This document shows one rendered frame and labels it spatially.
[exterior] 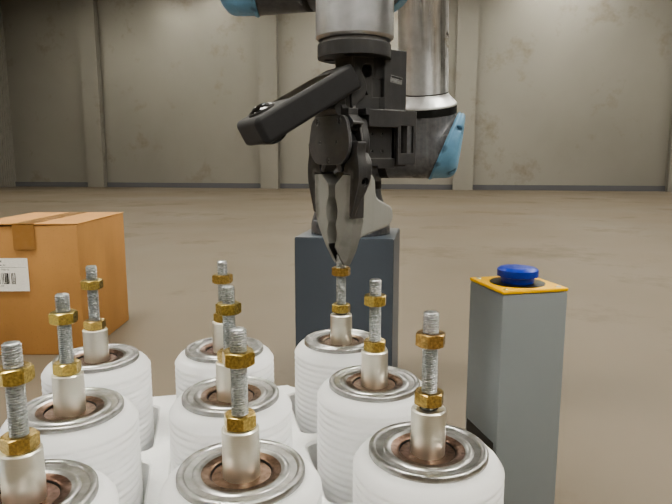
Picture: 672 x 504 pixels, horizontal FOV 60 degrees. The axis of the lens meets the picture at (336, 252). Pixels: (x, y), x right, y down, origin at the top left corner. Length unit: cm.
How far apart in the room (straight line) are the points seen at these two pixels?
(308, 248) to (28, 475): 76
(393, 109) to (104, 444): 39
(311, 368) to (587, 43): 929
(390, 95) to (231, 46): 950
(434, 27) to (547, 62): 858
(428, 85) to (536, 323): 55
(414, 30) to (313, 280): 46
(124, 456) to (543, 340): 39
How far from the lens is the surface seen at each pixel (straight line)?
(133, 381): 57
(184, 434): 46
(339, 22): 57
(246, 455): 36
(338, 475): 49
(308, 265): 106
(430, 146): 104
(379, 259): 104
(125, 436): 47
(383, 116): 57
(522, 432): 63
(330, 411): 48
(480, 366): 63
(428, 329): 37
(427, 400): 37
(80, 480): 39
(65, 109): 1130
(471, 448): 40
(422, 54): 103
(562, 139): 954
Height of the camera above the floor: 43
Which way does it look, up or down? 9 degrees down
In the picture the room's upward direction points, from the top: straight up
